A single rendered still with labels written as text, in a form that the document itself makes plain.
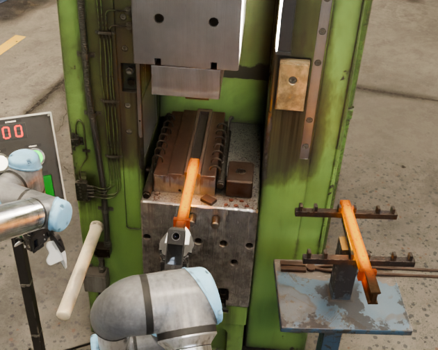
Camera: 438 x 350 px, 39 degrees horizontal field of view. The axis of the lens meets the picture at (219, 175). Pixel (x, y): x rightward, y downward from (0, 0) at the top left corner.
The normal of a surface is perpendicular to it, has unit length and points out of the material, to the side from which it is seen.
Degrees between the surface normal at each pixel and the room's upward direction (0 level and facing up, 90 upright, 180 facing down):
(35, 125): 60
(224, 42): 90
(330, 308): 0
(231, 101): 90
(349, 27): 90
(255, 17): 90
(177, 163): 0
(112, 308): 55
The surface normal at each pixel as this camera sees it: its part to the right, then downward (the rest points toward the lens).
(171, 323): -0.43, -0.19
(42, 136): 0.32, 0.07
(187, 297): 0.18, -0.32
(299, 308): 0.04, -0.81
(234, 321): -0.08, 0.58
